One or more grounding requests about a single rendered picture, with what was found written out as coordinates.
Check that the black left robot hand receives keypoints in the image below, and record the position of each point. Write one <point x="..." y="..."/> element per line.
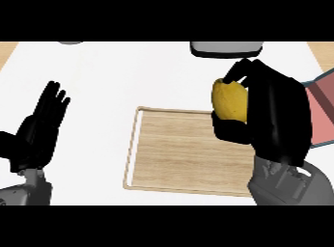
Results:
<point x="36" y="128"/>

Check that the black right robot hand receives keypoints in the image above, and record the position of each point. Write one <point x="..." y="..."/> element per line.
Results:
<point x="280" y="115"/>

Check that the yellow lemon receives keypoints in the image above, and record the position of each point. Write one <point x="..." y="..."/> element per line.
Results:
<point x="229" y="101"/>

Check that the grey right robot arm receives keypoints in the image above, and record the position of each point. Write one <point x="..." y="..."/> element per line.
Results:
<point x="293" y="186"/>

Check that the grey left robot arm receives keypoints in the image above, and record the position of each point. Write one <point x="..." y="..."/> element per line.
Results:
<point x="23" y="189"/>

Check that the pink cardboard box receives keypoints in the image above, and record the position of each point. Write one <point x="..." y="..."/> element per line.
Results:
<point x="328" y="106"/>

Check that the pale wooden tray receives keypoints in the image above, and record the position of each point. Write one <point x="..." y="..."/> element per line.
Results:
<point x="188" y="151"/>

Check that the grey and black appliance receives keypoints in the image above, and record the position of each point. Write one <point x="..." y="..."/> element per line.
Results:
<point x="227" y="49"/>

